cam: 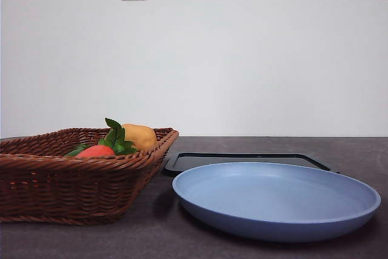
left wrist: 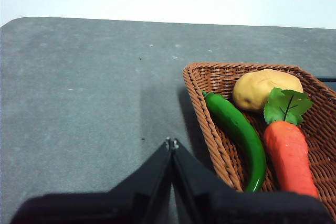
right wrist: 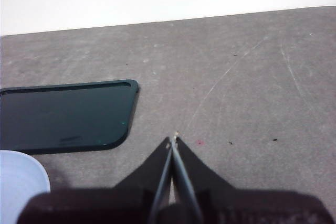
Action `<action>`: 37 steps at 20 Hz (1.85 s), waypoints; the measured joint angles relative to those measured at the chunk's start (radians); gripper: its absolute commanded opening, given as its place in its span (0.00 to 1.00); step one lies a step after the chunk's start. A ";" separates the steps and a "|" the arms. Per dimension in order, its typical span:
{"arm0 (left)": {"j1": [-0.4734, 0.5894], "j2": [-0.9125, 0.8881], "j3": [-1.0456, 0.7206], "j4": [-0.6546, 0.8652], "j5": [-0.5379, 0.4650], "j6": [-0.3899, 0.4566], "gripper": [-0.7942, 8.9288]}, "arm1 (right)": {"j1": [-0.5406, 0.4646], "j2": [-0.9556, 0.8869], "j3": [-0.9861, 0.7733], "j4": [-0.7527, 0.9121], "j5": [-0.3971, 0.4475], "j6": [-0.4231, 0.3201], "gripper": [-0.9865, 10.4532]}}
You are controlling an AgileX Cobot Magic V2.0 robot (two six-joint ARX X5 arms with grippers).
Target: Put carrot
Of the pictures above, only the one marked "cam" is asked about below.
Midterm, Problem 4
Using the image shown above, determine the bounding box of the black flat tray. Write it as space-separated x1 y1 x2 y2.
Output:
164 152 340 177

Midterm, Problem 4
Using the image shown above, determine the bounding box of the blue round plate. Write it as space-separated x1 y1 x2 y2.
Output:
172 161 381 243

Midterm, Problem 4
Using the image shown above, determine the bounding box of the green pepper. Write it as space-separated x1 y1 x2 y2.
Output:
64 144 89 157

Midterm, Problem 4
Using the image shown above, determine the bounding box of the orange carrot with green leaves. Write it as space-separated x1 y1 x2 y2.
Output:
75 117 138 159

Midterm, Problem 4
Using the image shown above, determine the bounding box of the yellow-brown potato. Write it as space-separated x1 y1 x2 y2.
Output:
121 123 158 152

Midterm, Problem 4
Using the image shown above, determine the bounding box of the brown wicker basket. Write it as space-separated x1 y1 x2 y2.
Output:
0 127 180 226

